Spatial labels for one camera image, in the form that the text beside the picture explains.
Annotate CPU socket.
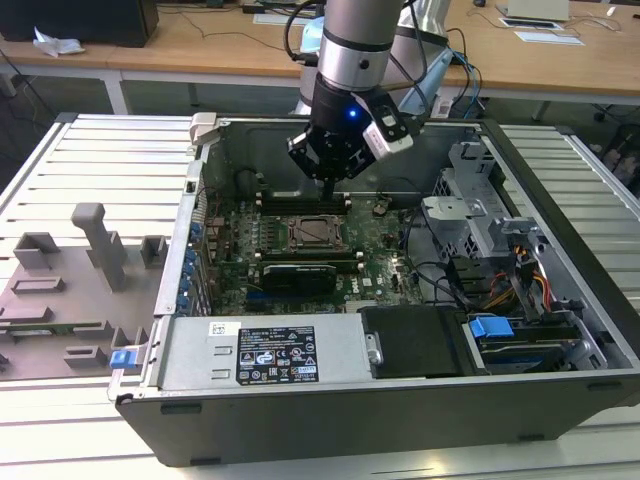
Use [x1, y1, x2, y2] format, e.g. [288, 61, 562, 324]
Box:
[283, 211, 352, 255]

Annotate metal drive cage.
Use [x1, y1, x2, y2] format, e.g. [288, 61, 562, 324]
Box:
[418, 139, 509, 261]

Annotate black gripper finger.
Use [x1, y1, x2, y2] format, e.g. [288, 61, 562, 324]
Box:
[329, 149, 377, 206]
[287, 130, 331, 206]

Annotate black computer tower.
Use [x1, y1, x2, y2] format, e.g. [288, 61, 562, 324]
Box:
[0, 0, 160, 50]

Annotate RAM slot white clips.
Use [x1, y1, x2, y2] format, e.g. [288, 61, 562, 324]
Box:
[255, 190, 352, 199]
[253, 250, 365, 259]
[254, 260, 366, 270]
[255, 200, 352, 210]

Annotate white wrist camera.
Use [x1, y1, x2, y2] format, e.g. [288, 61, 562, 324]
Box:
[359, 91, 417, 163]

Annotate grey case latch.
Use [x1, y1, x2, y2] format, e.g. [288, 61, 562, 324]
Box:
[191, 112, 221, 147]

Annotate silver power supply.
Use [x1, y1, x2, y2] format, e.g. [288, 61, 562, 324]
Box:
[155, 313, 377, 395]

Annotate white paper sheet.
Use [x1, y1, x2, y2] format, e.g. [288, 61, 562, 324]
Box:
[253, 13, 301, 26]
[513, 30, 586, 47]

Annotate black graphics card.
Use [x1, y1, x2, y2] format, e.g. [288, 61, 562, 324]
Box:
[260, 263, 340, 297]

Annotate black PC case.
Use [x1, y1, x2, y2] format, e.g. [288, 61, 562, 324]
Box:
[107, 112, 640, 469]

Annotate crumpled white paper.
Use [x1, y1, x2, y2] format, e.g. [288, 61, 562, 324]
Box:
[32, 25, 87, 58]

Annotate blue expansion slot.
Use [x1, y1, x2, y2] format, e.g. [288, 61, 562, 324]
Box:
[246, 293, 301, 307]

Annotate grey parts rack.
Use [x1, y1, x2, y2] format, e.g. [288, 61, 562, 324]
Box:
[0, 202, 169, 384]

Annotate hard disk in blue carrier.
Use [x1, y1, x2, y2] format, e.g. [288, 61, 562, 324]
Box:
[467, 313, 584, 375]

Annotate black wire bundle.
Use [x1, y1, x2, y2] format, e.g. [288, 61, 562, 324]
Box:
[399, 207, 481, 309]

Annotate blue cable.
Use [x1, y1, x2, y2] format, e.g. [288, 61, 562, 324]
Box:
[449, 48, 485, 119]

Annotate coloured wire bundle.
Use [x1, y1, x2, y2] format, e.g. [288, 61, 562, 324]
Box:
[479, 269, 554, 314]

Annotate black camera cable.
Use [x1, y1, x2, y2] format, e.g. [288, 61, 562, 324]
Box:
[283, 0, 329, 67]

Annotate green RAM stick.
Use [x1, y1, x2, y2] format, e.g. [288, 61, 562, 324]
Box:
[0, 324, 106, 338]

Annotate green motherboard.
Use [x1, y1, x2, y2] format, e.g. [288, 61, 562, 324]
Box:
[199, 194, 439, 317]

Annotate wooden desk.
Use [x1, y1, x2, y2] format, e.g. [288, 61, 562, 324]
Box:
[0, 0, 640, 124]

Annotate black plastic shroud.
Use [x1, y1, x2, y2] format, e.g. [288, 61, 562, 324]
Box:
[358, 304, 490, 380]

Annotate grey flat box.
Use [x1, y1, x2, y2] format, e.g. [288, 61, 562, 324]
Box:
[494, 0, 571, 22]

